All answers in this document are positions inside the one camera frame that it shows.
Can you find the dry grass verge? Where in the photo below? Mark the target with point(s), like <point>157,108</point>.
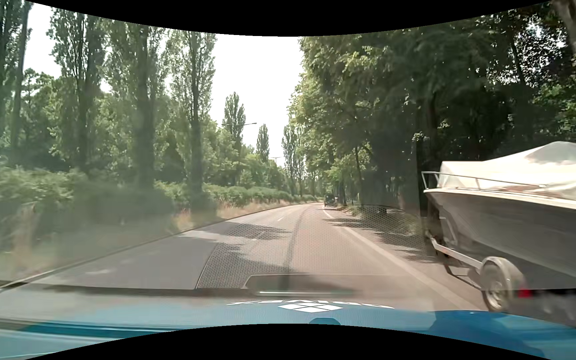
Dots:
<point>93,242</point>

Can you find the car's own bonnet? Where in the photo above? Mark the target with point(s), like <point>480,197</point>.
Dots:
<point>168,320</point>

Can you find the green hedge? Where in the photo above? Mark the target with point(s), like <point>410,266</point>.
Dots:
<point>78,200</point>

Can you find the row of tall trees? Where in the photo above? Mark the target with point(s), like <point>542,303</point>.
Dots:
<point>138,115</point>

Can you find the row of leafy trees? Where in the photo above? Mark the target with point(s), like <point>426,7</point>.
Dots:
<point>418,110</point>

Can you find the dark vehicle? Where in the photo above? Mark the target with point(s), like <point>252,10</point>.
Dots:
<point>329,200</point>

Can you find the grey asphalt road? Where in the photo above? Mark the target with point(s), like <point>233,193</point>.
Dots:
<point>298,240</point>

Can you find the covered boat on trailer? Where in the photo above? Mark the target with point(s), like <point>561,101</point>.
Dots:
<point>523,225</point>

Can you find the street lamp post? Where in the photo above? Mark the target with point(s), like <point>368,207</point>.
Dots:
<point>240,131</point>

